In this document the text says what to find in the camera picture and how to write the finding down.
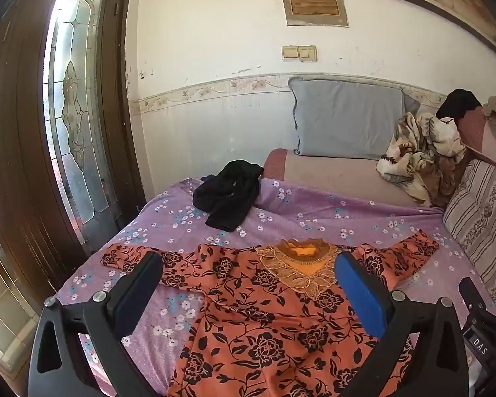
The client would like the grey-blue pillow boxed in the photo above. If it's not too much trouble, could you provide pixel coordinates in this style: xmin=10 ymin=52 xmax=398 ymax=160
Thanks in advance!
xmin=289 ymin=78 xmax=420 ymax=161

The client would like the purple floral bedsheet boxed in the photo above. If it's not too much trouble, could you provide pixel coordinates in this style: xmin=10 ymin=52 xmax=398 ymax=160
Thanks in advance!
xmin=52 ymin=178 xmax=496 ymax=397

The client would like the wooden stained glass door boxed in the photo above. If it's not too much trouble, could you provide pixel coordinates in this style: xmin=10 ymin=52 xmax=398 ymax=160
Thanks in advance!
xmin=0 ymin=0 xmax=147 ymax=381

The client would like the small wall plaque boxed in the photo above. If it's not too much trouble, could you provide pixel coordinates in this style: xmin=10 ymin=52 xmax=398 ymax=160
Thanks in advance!
xmin=282 ymin=0 xmax=349 ymax=28

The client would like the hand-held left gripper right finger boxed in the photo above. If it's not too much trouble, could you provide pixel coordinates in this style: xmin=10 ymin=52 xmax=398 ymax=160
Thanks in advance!
xmin=334 ymin=250 xmax=470 ymax=397

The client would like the beige mattress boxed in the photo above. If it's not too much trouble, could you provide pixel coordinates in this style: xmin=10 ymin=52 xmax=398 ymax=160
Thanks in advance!
xmin=262 ymin=148 xmax=445 ymax=209

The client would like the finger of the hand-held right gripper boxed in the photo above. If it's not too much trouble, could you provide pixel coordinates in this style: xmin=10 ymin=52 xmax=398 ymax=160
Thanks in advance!
xmin=459 ymin=277 xmax=487 ymax=324

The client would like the black cloth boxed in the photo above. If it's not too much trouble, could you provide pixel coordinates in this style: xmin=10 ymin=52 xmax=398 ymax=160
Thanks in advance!
xmin=436 ymin=89 xmax=483 ymax=120

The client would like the cream floral blanket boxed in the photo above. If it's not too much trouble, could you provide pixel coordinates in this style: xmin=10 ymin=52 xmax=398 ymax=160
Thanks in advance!
xmin=376 ymin=111 xmax=467 ymax=207

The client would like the black garment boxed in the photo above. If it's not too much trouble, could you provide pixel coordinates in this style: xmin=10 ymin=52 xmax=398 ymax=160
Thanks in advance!
xmin=193 ymin=160 xmax=265 ymax=233

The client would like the striped floral cushion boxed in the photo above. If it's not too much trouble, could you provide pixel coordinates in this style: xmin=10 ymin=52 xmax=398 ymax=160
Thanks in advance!
xmin=443 ymin=159 xmax=496 ymax=294

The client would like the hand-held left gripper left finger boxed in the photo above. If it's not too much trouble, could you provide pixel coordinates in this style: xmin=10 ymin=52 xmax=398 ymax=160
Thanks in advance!
xmin=28 ymin=250 xmax=164 ymax=397

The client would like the orange black floral dress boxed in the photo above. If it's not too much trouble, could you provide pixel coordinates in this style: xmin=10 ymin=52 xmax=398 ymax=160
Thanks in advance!
xmin=101 ymin=232 xmax=440 ymax=397

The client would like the reddish brown cushion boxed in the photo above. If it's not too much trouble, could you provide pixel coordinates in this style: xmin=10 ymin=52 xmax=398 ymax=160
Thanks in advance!
xmin=457 ymin=105 xmax=496 ymax=162

